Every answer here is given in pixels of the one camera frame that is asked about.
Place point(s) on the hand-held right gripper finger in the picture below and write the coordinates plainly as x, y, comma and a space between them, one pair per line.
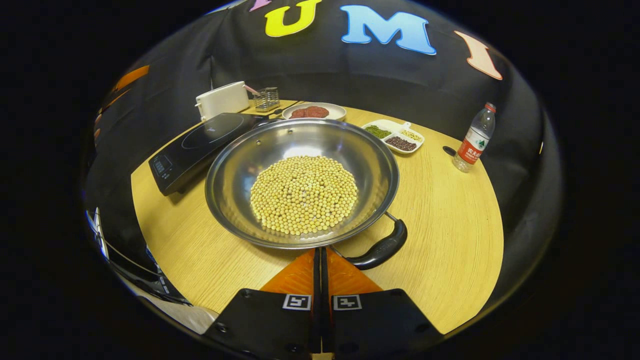
326, 320
317, 320

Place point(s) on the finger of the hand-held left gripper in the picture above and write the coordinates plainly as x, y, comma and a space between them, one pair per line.
131, 78
116, 99

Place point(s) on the black induction cooktop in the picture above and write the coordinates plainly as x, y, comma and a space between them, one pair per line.
210, 137

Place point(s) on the white toaster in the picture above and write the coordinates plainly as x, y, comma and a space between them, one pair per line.
222, 100

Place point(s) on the pink striped straw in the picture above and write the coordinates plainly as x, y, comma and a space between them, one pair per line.
251, 90

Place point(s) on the pile of yellow soybeans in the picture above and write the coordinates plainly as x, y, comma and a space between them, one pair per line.
304, 195

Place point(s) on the brown steak piece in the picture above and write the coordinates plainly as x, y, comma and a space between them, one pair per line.
317, 111
298, 113

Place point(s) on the person's dark striped garment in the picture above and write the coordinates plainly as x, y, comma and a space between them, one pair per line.
135, 270

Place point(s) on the pile of dark red beans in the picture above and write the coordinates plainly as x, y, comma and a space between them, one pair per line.
400, 144

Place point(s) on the pile of green mung beans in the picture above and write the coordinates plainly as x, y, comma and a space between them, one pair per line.
377, 131

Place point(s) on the white divided dish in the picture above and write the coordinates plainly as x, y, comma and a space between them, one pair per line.
372, 122

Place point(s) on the pile of pale beans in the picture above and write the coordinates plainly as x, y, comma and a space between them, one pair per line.
411, 135

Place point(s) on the white round plate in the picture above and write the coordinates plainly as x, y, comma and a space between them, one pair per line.
337, 111

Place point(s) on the clear water bottle red label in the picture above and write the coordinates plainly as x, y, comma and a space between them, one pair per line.
472, 147

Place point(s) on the black backdrop cloth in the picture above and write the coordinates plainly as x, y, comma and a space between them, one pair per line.
380, 80

